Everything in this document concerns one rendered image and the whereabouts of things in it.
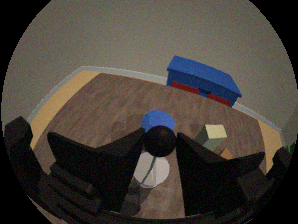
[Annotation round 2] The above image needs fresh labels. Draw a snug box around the small brown cube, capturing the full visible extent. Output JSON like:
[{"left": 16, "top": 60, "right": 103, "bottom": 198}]
[{"left": 218, "top": 148, "right": 233, "bottom": 160}]

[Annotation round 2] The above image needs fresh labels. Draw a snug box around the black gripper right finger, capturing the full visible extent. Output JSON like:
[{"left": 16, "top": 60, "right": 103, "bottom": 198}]
[{"left": 176, "top": 133, "right": 265, "bottom": 217}]

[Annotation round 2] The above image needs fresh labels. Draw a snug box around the beige rectangular block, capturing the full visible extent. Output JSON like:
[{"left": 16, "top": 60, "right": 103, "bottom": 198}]
[{"left": 193, "top": 124, "right": 227, "bottom": 151}]

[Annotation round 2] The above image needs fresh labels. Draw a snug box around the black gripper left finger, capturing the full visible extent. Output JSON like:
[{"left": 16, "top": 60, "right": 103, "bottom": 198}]
[{"left": 47, "top": 128, "right": 145, "bottom": 213}]

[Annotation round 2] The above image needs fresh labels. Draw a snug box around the blue short cylinder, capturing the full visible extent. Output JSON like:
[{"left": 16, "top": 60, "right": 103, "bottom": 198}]
[{"left": 141, "top": 111, "right": 174, "bottom": 135}]

